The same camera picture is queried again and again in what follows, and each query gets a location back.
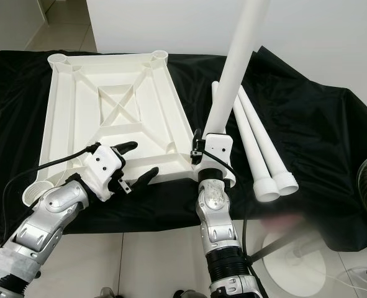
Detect black table cloth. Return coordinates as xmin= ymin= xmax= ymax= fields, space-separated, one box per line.
xmin=0 ymin=48 xmax=367 ymax=252

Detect white plastic table leg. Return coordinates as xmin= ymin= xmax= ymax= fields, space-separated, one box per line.
xmin=211 ymin=81 xmax=222 ymax=106
xmin=238 ymin=92 xmax=300 ymax=197
xmin=230 ymin=99 xmax=281 ymax=203
xmin=206 ymin=0 xmax=271 ymax=137

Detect grey right robot foot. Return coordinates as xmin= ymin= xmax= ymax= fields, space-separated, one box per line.
xmin=174 ymin=289 xmax=202 ymax=298

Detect pink cloth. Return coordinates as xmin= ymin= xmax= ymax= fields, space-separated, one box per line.
xmin=264 ymin=214 xmax=302 ymax=227

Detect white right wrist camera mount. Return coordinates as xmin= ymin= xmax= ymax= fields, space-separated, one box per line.
xmin=193 ymin=135 xmax=235 ymax=178

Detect black metal table leg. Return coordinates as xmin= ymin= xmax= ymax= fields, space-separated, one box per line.
xmin=248 ymin=233 xmax=311 ymax=264

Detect white plastic table top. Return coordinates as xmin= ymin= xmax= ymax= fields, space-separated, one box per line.
xmin=24 ymin=51 xmax=237 ymax=208

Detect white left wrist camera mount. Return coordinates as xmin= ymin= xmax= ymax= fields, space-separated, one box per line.
xmin=78 ymin=143 xmax=125 ymax=199

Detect white standing fan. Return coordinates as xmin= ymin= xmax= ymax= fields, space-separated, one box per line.
xmin=263 ymin=152 xmax=367 ymax=297

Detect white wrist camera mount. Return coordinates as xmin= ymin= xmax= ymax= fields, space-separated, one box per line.
xmin=193 ymin=135 xmax=235 ymax=178
xmin=78 ymin=143 xmax=125 ymax=199

